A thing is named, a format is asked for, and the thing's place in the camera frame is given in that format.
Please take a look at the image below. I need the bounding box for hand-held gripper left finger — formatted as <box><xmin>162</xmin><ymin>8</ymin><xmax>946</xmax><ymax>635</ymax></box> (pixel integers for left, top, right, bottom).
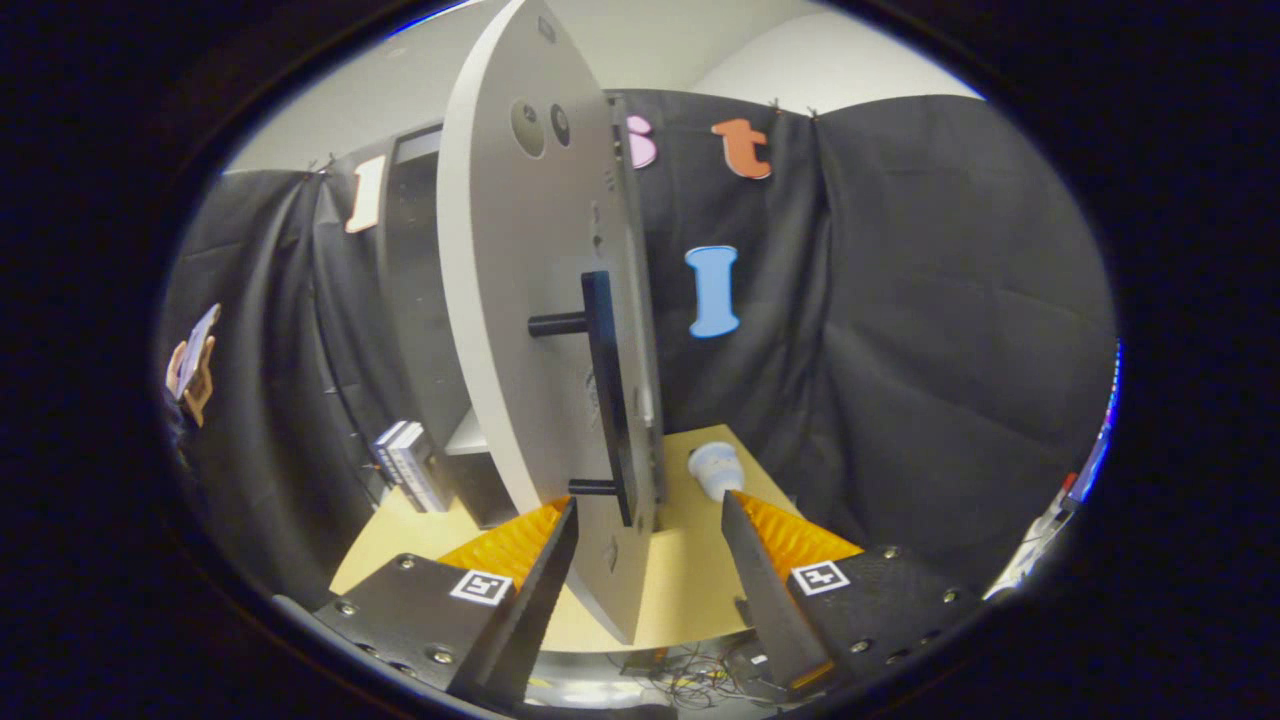
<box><xmin>310</xmin><ymin>497</ymin><xmax>581</xmax><ymax>706</ymax></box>

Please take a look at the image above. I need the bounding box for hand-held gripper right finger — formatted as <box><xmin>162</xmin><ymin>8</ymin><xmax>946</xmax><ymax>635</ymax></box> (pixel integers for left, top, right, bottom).
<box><xmin>720</xmin><ymin>490</ymin><xmax>986</xmax><ymax>701</ymax></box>

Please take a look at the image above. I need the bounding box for black door handle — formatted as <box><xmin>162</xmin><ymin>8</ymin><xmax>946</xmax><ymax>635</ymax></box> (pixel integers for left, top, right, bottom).
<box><xmin>527</xmin><ymin>270</ymin><xmax>641</xmax><ymax>528</ymax></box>

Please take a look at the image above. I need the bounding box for pale grey cabinet door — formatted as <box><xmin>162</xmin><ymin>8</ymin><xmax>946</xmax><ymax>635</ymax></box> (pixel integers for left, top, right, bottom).
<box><xmin>437</xmin><ymin>0</ymin><xmax>666</xmax><ymax>646</ymax></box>

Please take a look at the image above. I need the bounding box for white paper cup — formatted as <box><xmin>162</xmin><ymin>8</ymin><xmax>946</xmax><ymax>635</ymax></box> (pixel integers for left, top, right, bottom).
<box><xmin>687</xmin><ymin>441</ymin><xmax>747</xmax><ymax>503</ymax></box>

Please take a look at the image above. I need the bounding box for black backdrop cloth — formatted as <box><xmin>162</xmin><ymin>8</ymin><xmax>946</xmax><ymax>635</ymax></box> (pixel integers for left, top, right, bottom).
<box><xmin>155</xmin><ymin>88</ymin><xmax>1119</xmax><ymax>611</ymax></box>

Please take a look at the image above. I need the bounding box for wooden phone stand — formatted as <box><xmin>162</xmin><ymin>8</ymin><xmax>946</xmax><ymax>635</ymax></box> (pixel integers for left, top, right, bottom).
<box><xmin>164</xmin><ymin>338</ymin><xmax>217</xmax><ymax>429</ymax></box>

